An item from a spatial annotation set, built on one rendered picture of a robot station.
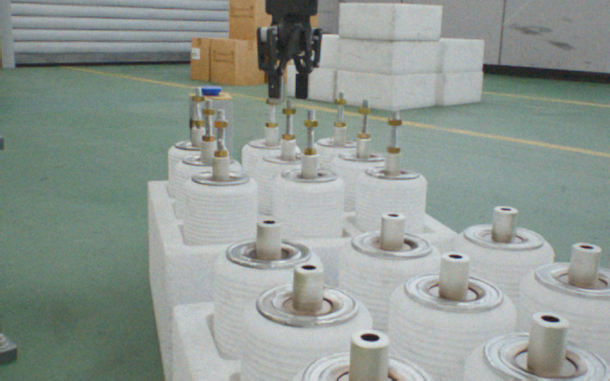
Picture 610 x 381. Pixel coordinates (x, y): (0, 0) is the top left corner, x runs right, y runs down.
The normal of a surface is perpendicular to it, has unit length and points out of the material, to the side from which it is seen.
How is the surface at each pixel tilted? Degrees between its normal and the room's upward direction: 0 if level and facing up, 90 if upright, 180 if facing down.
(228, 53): 90
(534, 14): 90
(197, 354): 0
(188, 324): 0
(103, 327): 0
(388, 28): 90
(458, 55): 90
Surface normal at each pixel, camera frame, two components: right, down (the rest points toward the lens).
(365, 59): -0.73, 0.13
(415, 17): 0.68, 0.18
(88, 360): 0.03, -0.97
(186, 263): 0.26, 0.22
